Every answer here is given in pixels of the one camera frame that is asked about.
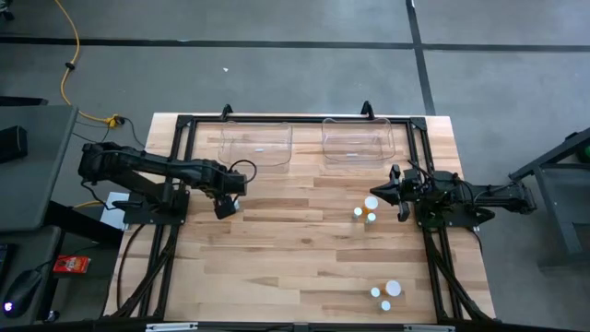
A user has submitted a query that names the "black computer mouse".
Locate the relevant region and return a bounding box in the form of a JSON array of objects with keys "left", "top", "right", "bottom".
[{"left": 2, "top": 267, "right": 43, "bottom": 319}]

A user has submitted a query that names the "grey desk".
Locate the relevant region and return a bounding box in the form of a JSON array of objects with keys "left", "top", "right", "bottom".
[{"left": 0, "top": 103, "right": 79, "bottom": 232}]

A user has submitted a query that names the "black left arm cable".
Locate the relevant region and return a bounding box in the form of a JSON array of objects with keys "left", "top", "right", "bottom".
[{"left": 227, "top": 159, "right": 258, "bottom": 186}]

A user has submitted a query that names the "clear plastic bin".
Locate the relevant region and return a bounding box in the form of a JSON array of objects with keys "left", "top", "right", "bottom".
[
  {"left": 217, "top": 120, "right": 294, "bottom": 168},
  {"left": 321, "top": 116, "right": 397, "bottom": 169}
]

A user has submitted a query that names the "red packet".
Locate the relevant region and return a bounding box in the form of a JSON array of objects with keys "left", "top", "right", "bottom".
[{"left": 52, "top": 254, "right": 92, "bottom": 276}]

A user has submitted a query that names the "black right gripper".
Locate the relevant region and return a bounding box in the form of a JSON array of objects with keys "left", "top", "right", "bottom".
[{"left": 371, "top": 164, "right": 419, "bottom": 222}]

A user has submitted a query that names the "black floor cable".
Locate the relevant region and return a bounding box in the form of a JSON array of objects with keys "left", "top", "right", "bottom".
[{"left": 120, "top": 115, "right": 148, "bottom": 149}]

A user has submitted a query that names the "black desk support beam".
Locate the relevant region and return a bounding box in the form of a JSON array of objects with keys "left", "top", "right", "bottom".
[{"left": 43, "top": 198, "right": 125, "bottom": 246}]

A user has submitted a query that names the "silver bracket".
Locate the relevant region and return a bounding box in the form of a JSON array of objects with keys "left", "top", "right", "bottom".
[
  {"left": 403, "top": 324, "right": 456, "bottom": 332},
  {"left": 145, "top": 322, "right": 199, "bottom": 332}
]

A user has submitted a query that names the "black aluminium rig frame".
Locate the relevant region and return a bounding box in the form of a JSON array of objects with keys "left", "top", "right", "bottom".
[{"left": 101, "top": 113, "right": 497, "bottom": 324}]

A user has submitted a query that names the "long yellow extension cord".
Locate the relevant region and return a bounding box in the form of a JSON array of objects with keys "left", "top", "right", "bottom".
[{"left": 53, "top": 0, "right": 114, "bottom": 125}]

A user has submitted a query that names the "black floor tape strip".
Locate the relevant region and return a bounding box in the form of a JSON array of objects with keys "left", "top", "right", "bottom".
[
  {"left": 0, "top": 34, "right": 590, "bottom": 53},
  {"left": 404, "top": 0, "right": 437, "bottom": 116}
]

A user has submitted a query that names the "dark grey metal stand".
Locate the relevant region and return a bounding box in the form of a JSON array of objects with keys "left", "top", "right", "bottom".
[{"left": 508, "top": 126, "right": 590, "bottom": 268}]

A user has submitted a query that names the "black speaker box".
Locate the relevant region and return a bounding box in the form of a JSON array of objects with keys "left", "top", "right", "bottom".
[{"left": 0, "top": 124, "right": 29, "bottom": 163}]

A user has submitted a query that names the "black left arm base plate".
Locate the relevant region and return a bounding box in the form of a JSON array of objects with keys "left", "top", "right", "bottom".
[{"left": 112, "top": 187, "right": 191, "bottom": 227}]

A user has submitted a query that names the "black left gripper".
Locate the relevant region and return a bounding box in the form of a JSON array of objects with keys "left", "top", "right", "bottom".
[{"left": 207, "top": 171, "right": 249, "bottom": 221}]

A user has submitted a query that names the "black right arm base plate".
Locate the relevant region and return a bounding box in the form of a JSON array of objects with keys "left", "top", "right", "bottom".
[{"left": 413, "top": 202, "right": 497, "bottom": 231}]

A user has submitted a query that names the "dark desk surface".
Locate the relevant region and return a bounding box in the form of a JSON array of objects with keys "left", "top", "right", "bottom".
[{"left": 0, "top": 224, "right": 64, "bottom": 324}]

